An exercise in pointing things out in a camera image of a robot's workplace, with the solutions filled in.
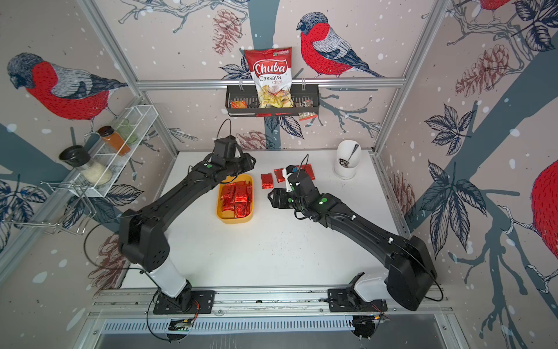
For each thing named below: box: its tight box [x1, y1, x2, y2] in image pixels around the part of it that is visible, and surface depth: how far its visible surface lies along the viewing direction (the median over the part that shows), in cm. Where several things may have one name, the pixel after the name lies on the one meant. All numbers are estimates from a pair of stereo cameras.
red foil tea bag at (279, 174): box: [273, 167, 286, 183], surface depth 110 cm
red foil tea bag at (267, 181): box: [260, 172, 274, 190], surface depth 109 cm
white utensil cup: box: [334, 139, 362, 180], surface depth 106 cm
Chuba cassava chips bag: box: [244, 46, 294, 109], surface depth 84 cm
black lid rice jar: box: [58, 145, 113, 187], surface depth 64 cm
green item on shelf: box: [118, 118, 138, 144], surface depth 79 cm
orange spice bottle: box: [97, 125, 131, 157], surface depth 74 cm
